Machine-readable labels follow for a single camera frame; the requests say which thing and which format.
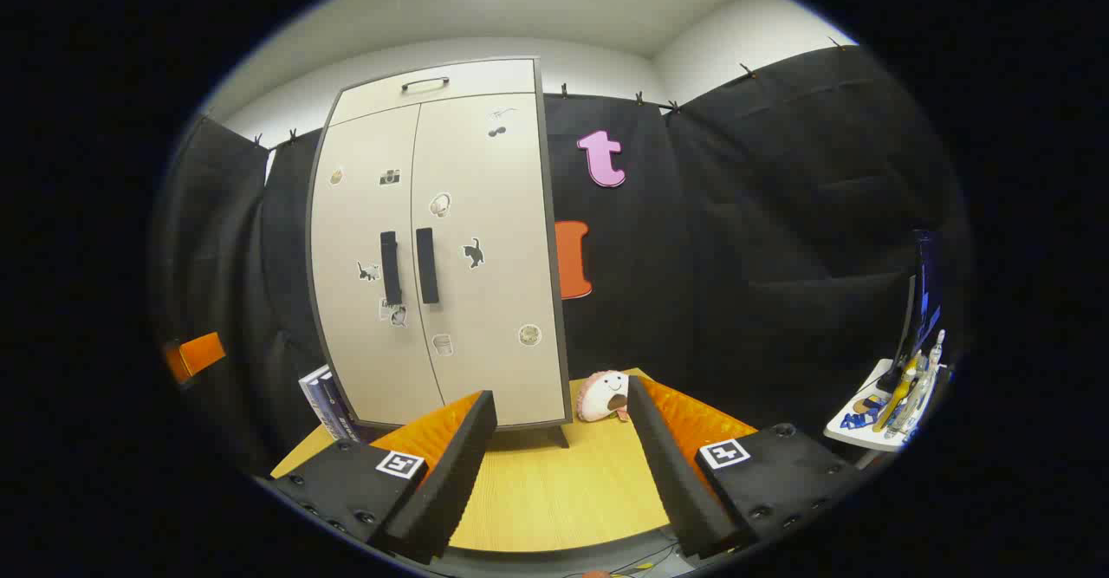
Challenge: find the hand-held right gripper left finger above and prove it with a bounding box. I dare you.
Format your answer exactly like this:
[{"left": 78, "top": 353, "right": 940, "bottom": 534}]
[{"left": 269, "top": 389, "right": 500, "bottom": 565}]

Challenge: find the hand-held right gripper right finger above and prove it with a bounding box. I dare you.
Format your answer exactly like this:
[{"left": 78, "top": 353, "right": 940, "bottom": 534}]
[{"left": 626, "top": 375, "right": 869, "bottom": 562}]

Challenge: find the white cabinet door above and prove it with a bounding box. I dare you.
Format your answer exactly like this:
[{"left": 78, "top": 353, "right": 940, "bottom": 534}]
[
  {"left": 309, "top": 103, "right": 447, "bottom": 428},
  {"left": 410, "top": 93, "right": 569, "bottom": 428}
]

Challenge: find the white double-door shoe cabinet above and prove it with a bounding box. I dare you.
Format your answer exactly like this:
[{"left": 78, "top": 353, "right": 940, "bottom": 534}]
[{"left": 305, "top": 56, "right": 574, "bottom": 449}]

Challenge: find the pink plush toy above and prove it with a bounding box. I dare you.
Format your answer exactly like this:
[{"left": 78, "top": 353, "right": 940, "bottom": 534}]
[{"left": 576, "top": 370, "right": 632, "bottom": 424}]

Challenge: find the black backdrop cloth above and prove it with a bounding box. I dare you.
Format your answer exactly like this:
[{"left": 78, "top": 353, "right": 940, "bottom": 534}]
[{"left": 149, "top": 41, "right": 976, "bottom": 475}]

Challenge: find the yellow bottle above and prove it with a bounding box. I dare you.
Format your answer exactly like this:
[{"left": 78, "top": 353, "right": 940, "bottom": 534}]
[{"left": 873, "top": 361, "right": 921, "bottom": 433}]

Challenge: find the dark monitor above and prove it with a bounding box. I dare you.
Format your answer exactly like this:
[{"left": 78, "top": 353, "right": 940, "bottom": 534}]
[{"left": 891, "top": 230, "right": 947, "bottom": 393}]

